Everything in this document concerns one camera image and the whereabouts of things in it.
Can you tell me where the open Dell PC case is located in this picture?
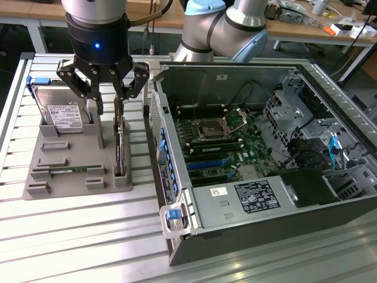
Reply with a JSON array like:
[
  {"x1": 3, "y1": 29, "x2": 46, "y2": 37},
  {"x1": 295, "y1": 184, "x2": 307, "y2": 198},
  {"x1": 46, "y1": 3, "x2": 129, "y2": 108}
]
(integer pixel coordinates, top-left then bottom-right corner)
[{"x1": 142, "y1": 60, "x2": 377, "y2": 268}]

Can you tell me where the cluttered wooden desk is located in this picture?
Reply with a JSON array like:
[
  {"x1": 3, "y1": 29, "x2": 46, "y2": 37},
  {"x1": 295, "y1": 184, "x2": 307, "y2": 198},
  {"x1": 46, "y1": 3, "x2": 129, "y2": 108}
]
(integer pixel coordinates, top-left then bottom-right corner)
[{"x1": 266, "y1": 0, "x2": 377, "y2": 83}]

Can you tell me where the black RAM stick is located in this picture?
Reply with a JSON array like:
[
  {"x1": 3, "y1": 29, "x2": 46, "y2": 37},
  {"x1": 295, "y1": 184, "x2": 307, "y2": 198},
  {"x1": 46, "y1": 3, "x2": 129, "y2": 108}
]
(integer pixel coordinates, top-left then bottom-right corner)
[{"x1": 190, "y1": 141, "x2": 244, "y2": 156}]

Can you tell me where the silver CPU socket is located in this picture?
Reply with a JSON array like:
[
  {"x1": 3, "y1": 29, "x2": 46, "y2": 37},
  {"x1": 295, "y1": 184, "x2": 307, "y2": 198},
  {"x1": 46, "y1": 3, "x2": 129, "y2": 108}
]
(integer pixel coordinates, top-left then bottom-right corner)
[{"x1": 222, "y1": 107, "x2": 250, "y2": 133}]

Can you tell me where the white cup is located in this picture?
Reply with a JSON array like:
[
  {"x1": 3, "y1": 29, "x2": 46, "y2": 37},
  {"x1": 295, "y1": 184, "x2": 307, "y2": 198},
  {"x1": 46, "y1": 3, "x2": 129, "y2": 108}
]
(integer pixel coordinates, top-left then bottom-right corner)
[{"x1": 312, "y1": 0, "x2": 330, "y2": 15}]

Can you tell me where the black looped wire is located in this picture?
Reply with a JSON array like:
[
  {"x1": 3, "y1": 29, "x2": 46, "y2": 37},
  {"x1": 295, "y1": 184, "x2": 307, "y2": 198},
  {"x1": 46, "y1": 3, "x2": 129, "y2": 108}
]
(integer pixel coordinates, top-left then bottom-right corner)
[{"x1": 232, "y1": 81, "x2": 267, "y2": 107}]

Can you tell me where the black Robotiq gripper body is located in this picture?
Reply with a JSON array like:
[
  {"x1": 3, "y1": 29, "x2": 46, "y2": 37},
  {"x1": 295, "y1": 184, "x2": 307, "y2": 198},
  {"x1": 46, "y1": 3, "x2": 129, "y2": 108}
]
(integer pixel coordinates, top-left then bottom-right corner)
[{"x1": 65, "y1": 13, "x2": 134, "y2": 71}]

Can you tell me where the grey plastic parts rack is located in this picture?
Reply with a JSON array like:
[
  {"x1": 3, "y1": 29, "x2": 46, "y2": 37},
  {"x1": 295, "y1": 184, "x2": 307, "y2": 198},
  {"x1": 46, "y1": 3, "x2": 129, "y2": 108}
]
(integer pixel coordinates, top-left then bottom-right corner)
[{"x1": 22, "y1": 97, "x2": 135, "y2": 201}]

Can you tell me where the Nvidia graphics card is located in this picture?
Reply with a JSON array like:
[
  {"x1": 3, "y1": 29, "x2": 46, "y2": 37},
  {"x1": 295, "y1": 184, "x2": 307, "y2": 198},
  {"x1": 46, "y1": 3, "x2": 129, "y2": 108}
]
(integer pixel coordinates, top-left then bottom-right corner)
[{"x1": 113, "y1": 96, "x2": 127, "y2": 178}]

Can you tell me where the hard disk with blue carrier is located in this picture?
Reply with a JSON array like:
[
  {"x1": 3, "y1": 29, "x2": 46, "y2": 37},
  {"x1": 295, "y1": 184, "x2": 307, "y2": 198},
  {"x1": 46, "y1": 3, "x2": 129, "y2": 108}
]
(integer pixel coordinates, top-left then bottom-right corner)
[{"x1": 25, "y1": 75, "x2": 95, "y2": 135}]

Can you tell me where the green RAM stick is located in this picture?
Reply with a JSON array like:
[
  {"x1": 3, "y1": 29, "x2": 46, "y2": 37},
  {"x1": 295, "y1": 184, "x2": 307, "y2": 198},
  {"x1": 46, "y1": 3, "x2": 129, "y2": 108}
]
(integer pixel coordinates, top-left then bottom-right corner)
[{"x1": 48, "y1": 166, "x2": 89, "y2": 175}]

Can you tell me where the blue flat wire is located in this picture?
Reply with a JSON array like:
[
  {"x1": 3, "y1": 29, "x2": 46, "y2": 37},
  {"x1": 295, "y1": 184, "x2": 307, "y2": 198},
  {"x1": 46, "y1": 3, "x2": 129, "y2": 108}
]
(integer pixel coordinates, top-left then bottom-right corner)
[{"x1": 329, "y1": 136, "x2": 340, "y2": 172}]

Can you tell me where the black plastic shroud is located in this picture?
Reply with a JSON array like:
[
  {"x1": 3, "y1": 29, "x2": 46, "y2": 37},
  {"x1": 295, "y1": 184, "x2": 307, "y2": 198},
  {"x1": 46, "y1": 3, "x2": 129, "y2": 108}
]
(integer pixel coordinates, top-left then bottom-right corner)
[{"x1": 269, "y1": 169, "x2": 341, "y2": 209}]

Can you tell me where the green motherboard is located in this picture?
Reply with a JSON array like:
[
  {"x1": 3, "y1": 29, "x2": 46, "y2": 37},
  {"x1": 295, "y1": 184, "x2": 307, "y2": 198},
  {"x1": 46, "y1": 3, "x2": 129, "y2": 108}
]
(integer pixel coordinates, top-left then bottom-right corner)
[{"x1": 173, "y1": 104, "x2": 280, "y2": 189}]

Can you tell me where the grey metal disk bay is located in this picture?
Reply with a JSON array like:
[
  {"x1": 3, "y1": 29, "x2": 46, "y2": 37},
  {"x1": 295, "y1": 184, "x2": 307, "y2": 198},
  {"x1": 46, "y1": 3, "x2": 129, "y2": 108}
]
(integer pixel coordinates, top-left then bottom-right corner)
[{"x1": 262, "y1": 73, "x2": 377, "y2": 201}]

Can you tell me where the silver antistatic bag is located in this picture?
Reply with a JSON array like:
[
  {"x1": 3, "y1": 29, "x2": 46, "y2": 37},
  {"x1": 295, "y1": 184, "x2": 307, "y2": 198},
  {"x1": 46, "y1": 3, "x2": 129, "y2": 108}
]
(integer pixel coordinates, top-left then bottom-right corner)
[{"x1": 278, "y1": 0, "x2": 307, "y2": 24}]

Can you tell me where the white and black small box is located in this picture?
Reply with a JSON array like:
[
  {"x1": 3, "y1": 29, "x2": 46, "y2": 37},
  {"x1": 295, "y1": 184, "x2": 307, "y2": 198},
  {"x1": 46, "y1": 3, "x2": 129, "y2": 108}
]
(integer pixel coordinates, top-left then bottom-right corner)
[{"x1": 329, "y1": 23, "x2": 354, "y2": 38}]

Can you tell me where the silver computer chassis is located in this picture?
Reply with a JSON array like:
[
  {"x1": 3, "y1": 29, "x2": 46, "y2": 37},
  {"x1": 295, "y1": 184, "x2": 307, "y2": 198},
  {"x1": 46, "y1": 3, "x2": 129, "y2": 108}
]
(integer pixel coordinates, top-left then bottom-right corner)
[{"x1": 346, "y1": 88, "x2": 377, "y2": 119}]

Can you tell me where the blue expansion slot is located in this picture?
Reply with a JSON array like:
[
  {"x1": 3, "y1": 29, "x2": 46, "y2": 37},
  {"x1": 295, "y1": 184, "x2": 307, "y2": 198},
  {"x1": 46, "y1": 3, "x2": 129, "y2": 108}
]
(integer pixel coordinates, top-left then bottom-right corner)
[{"x1": 187, "y1": 160, "x2": 224, "y2": 171}]

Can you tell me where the wooden desk with white legs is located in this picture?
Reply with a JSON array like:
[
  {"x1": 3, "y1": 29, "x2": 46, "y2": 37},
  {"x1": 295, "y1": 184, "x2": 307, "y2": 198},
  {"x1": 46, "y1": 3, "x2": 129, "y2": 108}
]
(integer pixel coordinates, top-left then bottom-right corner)
[{"x1": 0, "y1": 0, "x2": 186, "y2": 54}]

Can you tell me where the black desk cable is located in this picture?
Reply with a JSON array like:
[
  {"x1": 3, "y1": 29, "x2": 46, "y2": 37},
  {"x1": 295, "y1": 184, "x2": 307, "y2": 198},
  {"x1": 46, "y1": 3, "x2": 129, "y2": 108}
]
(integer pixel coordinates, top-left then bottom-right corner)
[{"x1": 338, "y1": 14, "x2": 375, "y2": 83}]

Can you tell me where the black hanging arm cable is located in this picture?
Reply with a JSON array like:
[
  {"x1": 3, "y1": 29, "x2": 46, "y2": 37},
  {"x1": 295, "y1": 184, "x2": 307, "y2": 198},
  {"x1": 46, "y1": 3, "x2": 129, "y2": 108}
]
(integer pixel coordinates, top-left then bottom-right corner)
[{"x1": 143, "y1": 0, "x2": 158, "y2": 56}]

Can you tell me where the grey power supply unit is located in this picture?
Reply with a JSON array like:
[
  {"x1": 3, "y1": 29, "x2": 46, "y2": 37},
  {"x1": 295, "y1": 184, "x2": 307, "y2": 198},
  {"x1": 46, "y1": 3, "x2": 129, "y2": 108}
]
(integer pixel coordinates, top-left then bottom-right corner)
[{"x1": 191, "y1": 175, "x2": 295, "y2": 231}]

